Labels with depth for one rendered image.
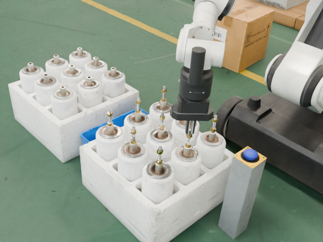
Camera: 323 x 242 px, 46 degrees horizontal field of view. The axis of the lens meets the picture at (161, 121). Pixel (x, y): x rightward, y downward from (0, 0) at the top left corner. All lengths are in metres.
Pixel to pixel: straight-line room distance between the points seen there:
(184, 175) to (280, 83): 0.41
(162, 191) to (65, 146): 0.51
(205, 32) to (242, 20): 1.08
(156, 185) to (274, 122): 0.61
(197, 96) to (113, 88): 0.61
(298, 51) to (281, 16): 1.78
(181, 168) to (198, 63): 0.37
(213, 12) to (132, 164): 0.51
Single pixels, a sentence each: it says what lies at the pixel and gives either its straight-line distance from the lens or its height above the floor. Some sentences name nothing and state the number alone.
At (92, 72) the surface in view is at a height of 0.24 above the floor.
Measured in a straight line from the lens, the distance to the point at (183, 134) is 1.31.
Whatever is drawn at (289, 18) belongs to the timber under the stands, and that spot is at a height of 0.06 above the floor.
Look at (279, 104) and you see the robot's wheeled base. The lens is 1.69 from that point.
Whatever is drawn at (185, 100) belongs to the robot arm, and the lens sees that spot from 1.06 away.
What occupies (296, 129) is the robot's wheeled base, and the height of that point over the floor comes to 0.19.
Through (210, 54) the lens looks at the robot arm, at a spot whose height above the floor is 0.61.
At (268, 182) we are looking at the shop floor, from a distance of 1.54.
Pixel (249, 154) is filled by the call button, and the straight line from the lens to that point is 1.12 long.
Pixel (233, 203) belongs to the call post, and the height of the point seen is 0.14.
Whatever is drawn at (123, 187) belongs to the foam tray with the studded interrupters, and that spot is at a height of 0.18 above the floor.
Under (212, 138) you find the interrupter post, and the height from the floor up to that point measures 0.26.
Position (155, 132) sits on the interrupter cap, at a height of 0.25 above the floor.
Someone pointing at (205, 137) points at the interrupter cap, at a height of 0.25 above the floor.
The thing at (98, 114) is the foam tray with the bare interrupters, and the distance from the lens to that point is 1.53.
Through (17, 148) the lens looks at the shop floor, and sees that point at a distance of 1.66.
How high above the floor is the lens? 1.02
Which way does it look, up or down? 36 degrees down
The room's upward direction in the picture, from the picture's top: 4 degrees clockwise
